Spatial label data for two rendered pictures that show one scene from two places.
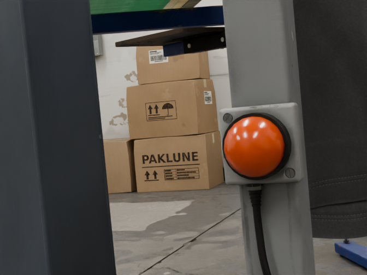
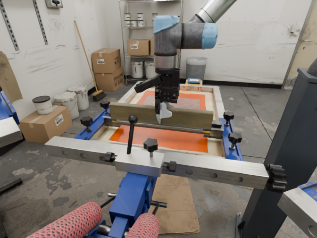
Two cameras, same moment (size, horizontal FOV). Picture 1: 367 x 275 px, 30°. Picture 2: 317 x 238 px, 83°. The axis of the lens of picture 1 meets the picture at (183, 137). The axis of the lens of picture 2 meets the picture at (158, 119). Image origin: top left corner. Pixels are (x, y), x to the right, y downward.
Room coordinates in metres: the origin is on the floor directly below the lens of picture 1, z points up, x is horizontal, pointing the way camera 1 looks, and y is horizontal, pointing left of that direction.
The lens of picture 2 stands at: (1.79, -0.56, 1.40)
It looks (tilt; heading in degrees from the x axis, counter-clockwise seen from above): 30 degrees down; 171
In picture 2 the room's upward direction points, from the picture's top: straight up
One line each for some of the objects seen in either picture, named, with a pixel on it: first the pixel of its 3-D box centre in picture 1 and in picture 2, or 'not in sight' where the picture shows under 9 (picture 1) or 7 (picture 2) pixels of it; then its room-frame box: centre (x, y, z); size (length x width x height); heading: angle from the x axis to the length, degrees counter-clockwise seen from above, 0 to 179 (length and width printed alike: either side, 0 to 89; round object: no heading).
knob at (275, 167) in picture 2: not in sight; (269, 177); (1.49, -0.20, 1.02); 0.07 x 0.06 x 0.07; 159
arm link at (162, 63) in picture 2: not in sight; (165, 61); (1.19, -0.44, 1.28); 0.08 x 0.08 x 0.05
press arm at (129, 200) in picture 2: not in sight; (134, 188); (1.47, -0.57, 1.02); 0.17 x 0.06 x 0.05; 159
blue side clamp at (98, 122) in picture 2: not in sight; (99, 126); (1.07, -0.72, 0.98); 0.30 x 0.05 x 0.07; 159
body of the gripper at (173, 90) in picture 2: not in sight; (166, 84); (1.19, -0.43, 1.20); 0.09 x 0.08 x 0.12; 69
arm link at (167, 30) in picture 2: not in sight; (166, 35); (1.19, -0.44, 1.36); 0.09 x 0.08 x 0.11; 80
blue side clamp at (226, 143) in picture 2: not in sight; (227, 141); (1.27, -0.20, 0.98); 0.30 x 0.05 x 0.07; 159
